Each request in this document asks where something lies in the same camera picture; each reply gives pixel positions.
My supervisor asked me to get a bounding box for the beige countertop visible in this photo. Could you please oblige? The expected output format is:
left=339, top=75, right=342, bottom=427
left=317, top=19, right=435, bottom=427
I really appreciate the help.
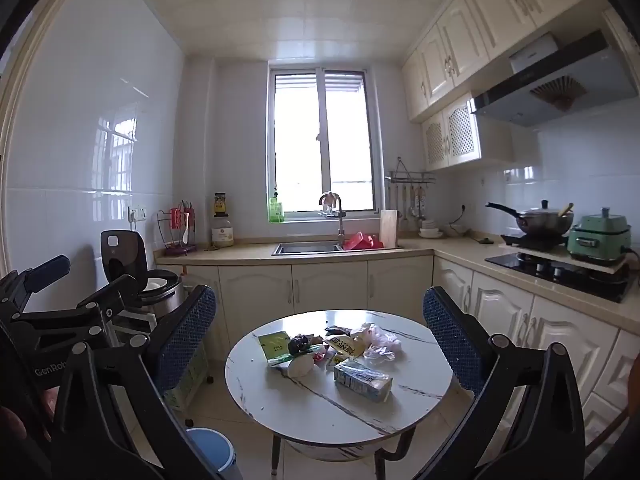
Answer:
left=154, top=237, right=640, bottom=322

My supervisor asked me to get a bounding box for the black portable burner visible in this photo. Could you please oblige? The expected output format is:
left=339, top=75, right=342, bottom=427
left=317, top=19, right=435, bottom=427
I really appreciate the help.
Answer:
left=500, top=232, right=571, bottom=252

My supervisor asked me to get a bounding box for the round white marble table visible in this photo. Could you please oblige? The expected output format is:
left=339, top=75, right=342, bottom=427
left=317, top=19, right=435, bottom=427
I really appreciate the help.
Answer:
left=225, top=309, right=455, bottom=477

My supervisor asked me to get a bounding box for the black glass gas hob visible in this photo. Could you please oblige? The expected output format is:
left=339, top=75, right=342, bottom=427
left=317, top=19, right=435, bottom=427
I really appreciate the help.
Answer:
left=484, top=252, right=632, bottom=305

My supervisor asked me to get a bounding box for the black rice cooker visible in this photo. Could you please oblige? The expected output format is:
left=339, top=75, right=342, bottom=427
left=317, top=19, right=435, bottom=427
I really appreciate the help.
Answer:
left=100, top=230, right=186, bottom=318

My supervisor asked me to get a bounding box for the blue plastic bin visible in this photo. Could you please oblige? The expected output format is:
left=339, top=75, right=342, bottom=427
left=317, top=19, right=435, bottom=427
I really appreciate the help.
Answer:
left=186, top=427, right=243, bottom=480

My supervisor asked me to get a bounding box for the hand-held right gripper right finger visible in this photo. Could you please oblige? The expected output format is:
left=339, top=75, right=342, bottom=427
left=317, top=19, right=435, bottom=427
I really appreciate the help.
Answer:
left=415, top=286, right=587, bottom=480

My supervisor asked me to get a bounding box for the sliding window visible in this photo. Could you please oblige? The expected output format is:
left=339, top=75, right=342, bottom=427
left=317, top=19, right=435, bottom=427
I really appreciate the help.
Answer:
left=267, top=62, right=378, bottom=222

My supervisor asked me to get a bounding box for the translucent plastic bag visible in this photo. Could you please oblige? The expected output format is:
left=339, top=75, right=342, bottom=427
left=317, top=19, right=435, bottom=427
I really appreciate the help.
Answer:
left=362, top=325, right=403, bottom=361

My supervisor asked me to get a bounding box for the yellow snack packet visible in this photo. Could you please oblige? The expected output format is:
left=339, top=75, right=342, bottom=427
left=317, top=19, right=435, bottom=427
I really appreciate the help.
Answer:
left=322, top=336, right=368, bottom=361

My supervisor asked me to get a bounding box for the steel faucet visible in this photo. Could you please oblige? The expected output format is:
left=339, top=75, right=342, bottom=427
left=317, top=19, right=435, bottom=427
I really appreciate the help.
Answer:
left=319, top=192, right=347, bottom=251

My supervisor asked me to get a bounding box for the green electric cooker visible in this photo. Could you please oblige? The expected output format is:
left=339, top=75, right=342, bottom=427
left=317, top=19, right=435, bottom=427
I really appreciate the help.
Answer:
left=566, top=207, right=632, bottom=267

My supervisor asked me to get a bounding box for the row of hanging utensils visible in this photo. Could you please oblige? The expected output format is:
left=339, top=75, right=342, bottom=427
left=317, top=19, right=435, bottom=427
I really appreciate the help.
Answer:
left=387, top=182, right=431, bottom=231

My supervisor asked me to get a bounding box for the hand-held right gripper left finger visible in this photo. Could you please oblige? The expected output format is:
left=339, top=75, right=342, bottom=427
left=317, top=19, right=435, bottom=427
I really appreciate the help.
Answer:
left=50, top=285, right=218, bottom=480

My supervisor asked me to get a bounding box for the cream upper wall cabinet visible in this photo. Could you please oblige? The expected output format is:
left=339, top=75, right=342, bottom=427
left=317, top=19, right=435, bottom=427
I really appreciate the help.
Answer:
left=400, top=0, right=616, bottom=123

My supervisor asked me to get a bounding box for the person's left hand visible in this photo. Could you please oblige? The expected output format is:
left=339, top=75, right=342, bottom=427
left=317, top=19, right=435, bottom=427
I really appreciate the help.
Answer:
left=0, top=391, right=57, bottom=463

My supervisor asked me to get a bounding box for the white blue drink carton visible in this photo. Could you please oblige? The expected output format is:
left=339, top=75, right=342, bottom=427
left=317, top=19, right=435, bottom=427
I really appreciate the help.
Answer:
left=333, top=359, right=393, bottom=403

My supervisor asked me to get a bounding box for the green snack packet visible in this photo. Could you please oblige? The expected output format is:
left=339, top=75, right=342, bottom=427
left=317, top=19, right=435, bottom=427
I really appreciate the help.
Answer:
left=257, top=332, right=292, bottom=365

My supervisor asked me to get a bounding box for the wall outlet with cable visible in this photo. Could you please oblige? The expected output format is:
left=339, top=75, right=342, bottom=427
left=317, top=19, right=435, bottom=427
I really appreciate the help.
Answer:
left=447, top=204, right=471, bottom=236

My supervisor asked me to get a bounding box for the cream lattice door cabinet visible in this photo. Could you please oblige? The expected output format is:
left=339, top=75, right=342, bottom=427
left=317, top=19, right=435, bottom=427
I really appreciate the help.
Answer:
left=420, top=91, right=516, bottom=173

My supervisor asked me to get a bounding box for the steel kitchen sink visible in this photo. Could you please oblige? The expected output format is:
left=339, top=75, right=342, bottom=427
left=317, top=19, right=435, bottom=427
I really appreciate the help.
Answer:
left=271, top=241, right=343, bottom=257

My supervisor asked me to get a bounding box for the grey range hood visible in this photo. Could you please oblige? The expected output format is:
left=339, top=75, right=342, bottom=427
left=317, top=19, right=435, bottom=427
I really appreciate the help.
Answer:
left=470, top=30, right=638, bottom=128

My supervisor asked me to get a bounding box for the black wok with lid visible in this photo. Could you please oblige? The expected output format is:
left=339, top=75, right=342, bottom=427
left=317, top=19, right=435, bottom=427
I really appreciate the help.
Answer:
left=485, top=200, right=576, bottom=237

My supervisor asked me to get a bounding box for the clear oil jar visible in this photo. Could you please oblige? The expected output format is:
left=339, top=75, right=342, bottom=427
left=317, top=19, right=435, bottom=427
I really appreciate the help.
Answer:
left=211, top=216, right=235, bottom=248

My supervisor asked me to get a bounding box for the red wire knife rack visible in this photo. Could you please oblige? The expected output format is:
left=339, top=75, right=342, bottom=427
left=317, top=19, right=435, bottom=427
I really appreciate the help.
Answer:
left=157, top=201, right=198, bottom=256

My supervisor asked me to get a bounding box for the wooden cutting board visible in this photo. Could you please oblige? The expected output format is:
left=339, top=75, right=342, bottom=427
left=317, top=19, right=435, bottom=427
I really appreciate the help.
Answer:
left=379, top=209, right=399, bottom=250

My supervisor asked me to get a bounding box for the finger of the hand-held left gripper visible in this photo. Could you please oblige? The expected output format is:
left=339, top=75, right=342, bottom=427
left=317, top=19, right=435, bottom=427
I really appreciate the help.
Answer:
left=0, top=255, right=71, bottom=311
left=75, top=275, right=147, bottom=335

